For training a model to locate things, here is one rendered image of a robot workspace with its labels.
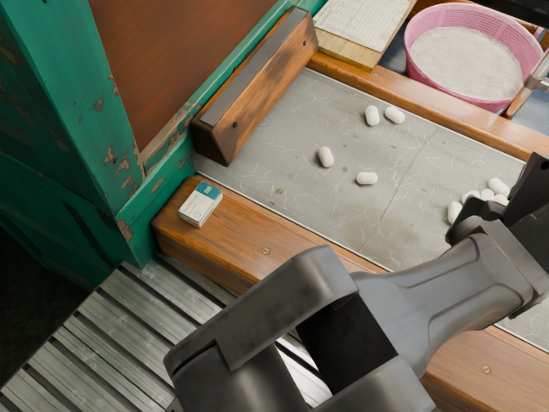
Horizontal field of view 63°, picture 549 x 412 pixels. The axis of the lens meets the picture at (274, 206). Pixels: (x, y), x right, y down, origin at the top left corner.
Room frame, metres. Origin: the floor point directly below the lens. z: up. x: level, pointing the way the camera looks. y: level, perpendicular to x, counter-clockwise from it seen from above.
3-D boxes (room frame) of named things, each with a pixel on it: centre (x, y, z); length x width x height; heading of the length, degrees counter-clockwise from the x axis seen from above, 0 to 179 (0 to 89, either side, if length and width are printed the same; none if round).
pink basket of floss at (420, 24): (0.72, -0.34, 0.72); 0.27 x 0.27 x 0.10
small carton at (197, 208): (0.31, 0.10, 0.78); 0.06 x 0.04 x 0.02; 156
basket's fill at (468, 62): (0.72, -0.34, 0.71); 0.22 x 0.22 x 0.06
